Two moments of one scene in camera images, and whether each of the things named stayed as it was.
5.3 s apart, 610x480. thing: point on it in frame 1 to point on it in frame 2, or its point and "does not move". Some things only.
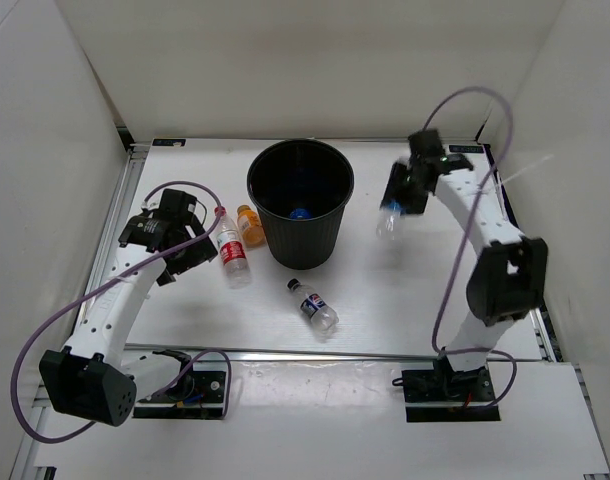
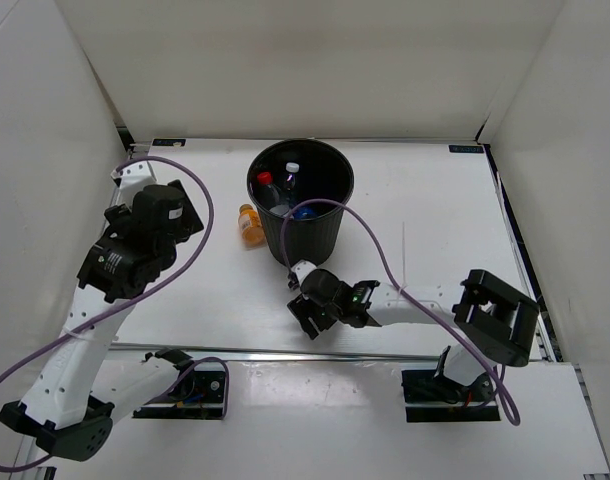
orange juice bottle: x=250 y=226 does not move
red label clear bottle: x=232 y=250 to x=268 y=194
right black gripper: x=393 y=189 to x=302 y=309
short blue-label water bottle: x=300 y=214 does not move
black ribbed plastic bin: x=301 y=189 does not move
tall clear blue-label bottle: x=388 y=228 to x=290 y=177
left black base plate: x=208 y=394 does not move
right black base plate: x=446 y=394 does not move
